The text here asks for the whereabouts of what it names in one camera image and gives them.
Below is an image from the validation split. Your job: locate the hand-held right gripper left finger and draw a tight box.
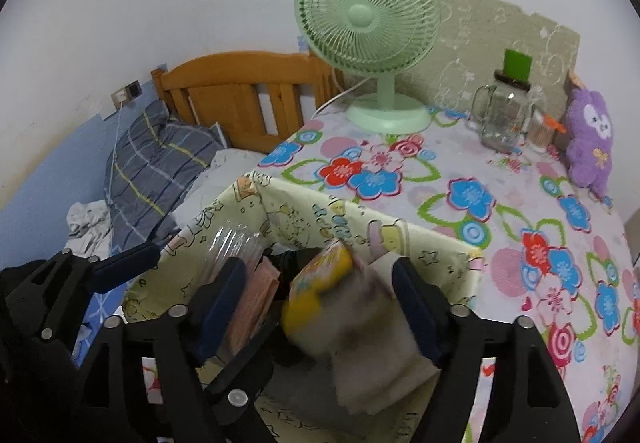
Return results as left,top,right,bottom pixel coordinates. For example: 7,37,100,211
85,257,277,443

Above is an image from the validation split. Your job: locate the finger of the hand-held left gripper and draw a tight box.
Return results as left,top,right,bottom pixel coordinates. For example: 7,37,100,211
200,348,281,426
30,243,161,340

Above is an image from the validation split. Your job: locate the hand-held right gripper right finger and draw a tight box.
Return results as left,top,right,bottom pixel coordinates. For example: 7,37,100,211
391,258,583,443

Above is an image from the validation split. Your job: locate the pink packet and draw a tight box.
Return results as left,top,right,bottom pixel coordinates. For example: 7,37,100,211
222,255,281,359

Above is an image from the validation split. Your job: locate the clear plastic packet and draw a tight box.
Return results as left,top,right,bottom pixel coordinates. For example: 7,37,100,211
207,220,266,284

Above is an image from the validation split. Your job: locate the yellow fabric storage box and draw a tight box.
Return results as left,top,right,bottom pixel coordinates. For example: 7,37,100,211
121,170,486,443

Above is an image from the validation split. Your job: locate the blue checked bed sheet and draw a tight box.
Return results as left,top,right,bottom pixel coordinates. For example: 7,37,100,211
70,283,126,364

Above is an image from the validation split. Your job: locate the crumpled white cloth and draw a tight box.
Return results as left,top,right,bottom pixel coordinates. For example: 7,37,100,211
66,200,113,254

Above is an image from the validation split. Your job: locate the grey plaid pillow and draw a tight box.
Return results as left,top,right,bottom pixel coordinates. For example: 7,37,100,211
102,100,226,254

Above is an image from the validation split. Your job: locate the white quilt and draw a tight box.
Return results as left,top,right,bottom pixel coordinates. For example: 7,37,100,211
172,148,273,234

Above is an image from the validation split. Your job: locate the floral tablecloth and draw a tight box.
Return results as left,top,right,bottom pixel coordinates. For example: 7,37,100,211
140,106,640,443

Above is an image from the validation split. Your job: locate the wooden headboard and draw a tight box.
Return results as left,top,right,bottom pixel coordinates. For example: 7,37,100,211
151,50,346,154

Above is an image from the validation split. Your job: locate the glass jar with green lid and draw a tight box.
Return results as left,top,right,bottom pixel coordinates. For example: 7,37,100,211
470,49,535,154

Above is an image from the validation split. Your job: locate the small clear jar orange lid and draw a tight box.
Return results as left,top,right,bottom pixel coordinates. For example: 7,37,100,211
527,110,568,154

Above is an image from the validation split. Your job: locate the purple plush rabbit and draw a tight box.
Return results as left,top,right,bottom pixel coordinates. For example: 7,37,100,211
564,70,615,196

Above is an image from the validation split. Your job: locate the green desk fan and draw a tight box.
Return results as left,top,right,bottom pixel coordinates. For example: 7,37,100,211
295,0,443,134

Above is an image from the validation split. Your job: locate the thin white cable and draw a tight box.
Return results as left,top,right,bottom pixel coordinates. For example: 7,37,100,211
110,103,126,174

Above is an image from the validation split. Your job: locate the wall outlet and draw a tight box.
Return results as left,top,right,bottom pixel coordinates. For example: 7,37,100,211
110,80,143,110

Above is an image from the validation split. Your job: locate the white fan cord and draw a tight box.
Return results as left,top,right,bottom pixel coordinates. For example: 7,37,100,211
314,76,373,119

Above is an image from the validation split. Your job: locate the green patterned wall panel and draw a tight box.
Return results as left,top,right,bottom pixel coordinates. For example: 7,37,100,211
400,0,582,124

